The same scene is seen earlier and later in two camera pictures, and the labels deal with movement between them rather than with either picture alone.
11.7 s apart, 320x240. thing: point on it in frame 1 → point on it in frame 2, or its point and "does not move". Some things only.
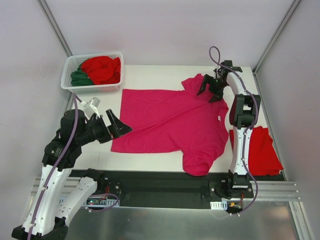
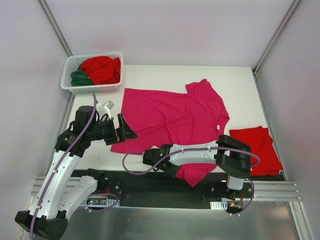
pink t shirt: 179,122 does not move
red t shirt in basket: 102,70 does not move
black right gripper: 216,86 → 171,171
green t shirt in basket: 79,78 does not move
